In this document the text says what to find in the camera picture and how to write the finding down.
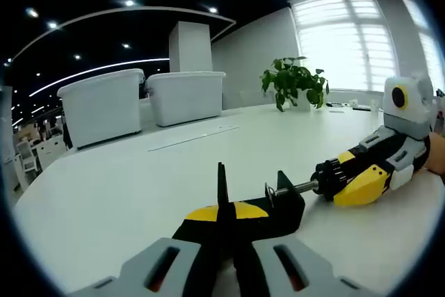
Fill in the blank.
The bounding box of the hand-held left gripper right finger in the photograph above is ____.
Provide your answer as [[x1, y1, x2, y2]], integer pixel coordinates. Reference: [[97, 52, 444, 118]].
[[232, 200, 378, 297]]

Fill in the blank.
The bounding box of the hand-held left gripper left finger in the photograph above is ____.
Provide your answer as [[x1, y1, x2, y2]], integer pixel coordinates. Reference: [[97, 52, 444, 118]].
[[69, 205, 241, 297]]

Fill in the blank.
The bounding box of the black fixed fixture clamp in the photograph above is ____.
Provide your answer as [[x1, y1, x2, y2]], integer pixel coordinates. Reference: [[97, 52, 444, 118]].
[[218, 159, 348, 239]]

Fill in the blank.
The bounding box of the white desk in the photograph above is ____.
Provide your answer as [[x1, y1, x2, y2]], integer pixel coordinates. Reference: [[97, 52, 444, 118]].
[[12, 100, 445, 297]]

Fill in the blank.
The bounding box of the person's right hand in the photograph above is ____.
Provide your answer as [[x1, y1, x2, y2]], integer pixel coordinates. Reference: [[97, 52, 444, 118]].
[[424, 132, 445, 182]]

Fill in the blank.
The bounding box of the window with white blinds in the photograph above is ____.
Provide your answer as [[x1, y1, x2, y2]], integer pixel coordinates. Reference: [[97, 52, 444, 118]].
[[288, 0, 399, 93], [398, 0, 445, 86]]

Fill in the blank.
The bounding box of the green potted plant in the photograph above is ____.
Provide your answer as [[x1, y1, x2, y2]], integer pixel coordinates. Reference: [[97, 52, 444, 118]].
[[260, 56, 330, 113]]

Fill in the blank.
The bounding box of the white office chair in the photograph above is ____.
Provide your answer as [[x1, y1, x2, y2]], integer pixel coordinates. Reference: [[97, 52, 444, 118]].
[[15, 138, 42, 186]]

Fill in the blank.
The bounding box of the white plastic storage box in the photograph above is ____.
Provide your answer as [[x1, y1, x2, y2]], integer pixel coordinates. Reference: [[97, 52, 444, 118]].
[[145, 70, 227, 127], [57, 68, 145, 150]]

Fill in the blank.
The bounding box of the white square pillar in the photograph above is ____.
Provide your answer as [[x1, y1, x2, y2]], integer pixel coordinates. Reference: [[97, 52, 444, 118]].
[[169, 21, 213, 74]]

